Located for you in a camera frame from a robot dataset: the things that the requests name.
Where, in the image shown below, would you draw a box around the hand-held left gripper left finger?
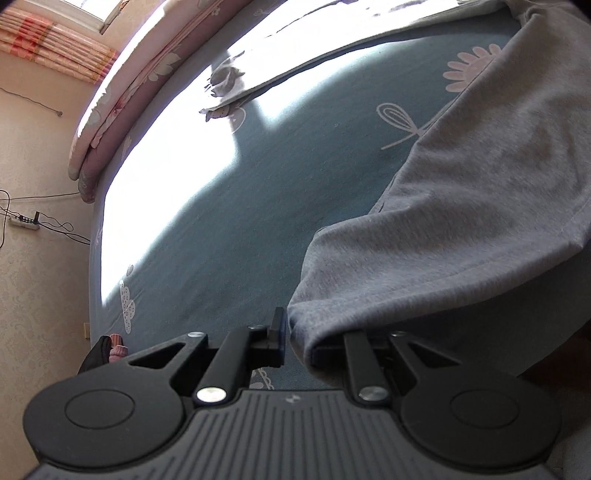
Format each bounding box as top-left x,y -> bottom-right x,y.
127,307 -> 290,408

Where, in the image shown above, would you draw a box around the pink floral quilt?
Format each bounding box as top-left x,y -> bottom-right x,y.
68,0 -> 259,204

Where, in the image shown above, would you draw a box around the grey drawstring sweatpants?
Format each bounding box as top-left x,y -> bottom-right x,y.
286,0 -> 591,385

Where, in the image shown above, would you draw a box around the blue floral bed sheet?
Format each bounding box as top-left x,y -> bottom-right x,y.
90,14 -> 525,393

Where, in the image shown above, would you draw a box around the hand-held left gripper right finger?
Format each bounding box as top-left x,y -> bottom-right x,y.
310,330 -> 462,403

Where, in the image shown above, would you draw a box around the pink striped curtain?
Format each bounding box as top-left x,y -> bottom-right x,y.
0,8 -> 122,85

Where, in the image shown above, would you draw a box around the thin wall wire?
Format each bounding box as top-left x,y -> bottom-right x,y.
0,87 -> 64,119

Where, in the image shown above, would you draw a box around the white power strip with cables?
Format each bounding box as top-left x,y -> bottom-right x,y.
0,188 -> 92,249

